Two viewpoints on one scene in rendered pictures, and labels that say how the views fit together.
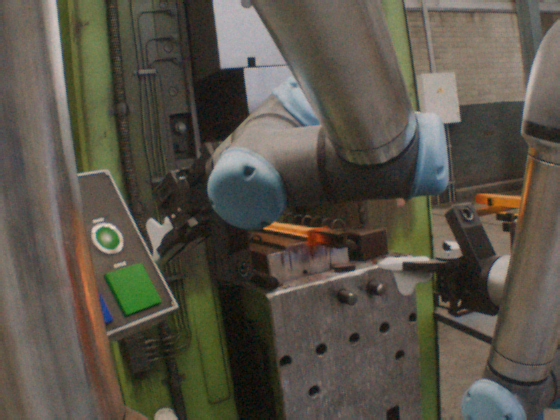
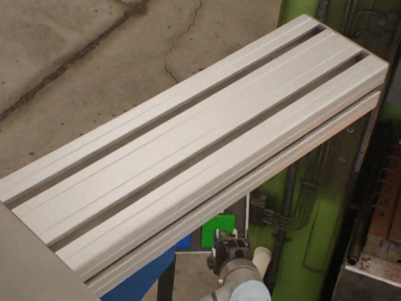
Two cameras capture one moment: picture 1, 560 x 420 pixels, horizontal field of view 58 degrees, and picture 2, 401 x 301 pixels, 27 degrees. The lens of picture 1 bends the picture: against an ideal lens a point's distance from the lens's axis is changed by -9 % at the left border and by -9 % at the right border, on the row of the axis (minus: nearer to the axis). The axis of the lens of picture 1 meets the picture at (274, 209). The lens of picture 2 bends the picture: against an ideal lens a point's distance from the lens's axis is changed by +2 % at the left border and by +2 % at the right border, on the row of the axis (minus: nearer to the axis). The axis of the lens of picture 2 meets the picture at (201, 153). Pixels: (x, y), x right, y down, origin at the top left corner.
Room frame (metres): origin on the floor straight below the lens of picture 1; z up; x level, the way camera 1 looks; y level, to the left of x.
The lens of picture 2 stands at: (-0.09, -0.54, 2.43)
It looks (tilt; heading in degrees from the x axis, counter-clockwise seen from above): 44 degrees down; 42
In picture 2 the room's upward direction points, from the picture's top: 6 degrees clockwise
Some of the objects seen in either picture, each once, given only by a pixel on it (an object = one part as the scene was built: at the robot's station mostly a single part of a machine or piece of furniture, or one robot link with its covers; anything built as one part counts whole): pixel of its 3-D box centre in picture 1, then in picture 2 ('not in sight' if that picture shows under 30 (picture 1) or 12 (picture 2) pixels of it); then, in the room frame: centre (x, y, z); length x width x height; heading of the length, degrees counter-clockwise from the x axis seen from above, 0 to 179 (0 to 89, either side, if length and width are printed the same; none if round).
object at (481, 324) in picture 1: (528, 309); not in sight; (1.23, -0.60, 0.73); 0.40 x 0.30 x 0.02; 107
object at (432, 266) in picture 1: (431, 264); not in sight; (0.81, -0.23, 1.00); 0.09 x 0.05 x 0.02; 63
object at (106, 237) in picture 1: (107, 238); not in sight; (0.87, 0.28, 1.09); 0.05 x 0.03 x 0.04; 117
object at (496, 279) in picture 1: (513, 281); not in sight; (0.71, -0.32, 0.98); 0.08 x 0.05 x 0.08; 117
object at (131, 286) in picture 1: (132, 289); (217, 230); (0.84, 0.24, 1.01); 0.07 x 0.05 x 0.07; 142
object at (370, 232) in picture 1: (360, 241); not in sight; (1.30, -0.19, 0.95); 0.12 x 0.08 x 0.06; 27
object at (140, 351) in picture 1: (140, 352); (260, 212); (1.11, 0.33, 0.80); 0.06 x 0.03 x 0.14; 117
